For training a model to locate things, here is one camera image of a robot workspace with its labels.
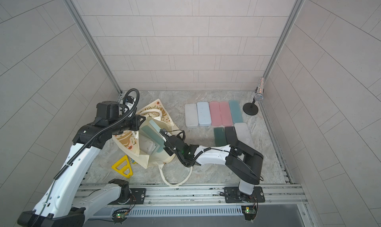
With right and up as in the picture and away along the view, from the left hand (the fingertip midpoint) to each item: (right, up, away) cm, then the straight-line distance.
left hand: (148, 116), depth 70 cm
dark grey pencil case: (+45, -14, +22) cm, 52 cm away
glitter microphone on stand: (+63, +2, +34) cm, 71 cm away
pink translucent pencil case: (+43, -2, +32) cm, 54 cm away
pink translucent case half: (+36, -2, +32) cm, 49 cm away
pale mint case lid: (-1, -7, +12) cm, 14 cm away
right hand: (+6, -15, +13) cm, 20 cm away
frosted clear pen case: (-5, -17, +11) cm, 21 cm away
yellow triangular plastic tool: (-16, -30, +9) cm, 35 cm away
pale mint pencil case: (+28, -1, +32) cm, 43 cm away
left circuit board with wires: (-10, -43, -6) cm, 45 cm away
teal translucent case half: (-2, -16, +22) cm, 28 cm away
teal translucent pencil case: (+51, 0, +35) cm, 62 cm away
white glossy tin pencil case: (+19, -3, +31) cm, 37 cm away
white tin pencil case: (+52, -13, +21) cm, 58 cm away
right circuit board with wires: (+48, -44, -2) cm, 66 cm away
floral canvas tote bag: (-8, -13, +1) cm, 15 cm away
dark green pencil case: (+38, -15, +22) cm, 46 cm away
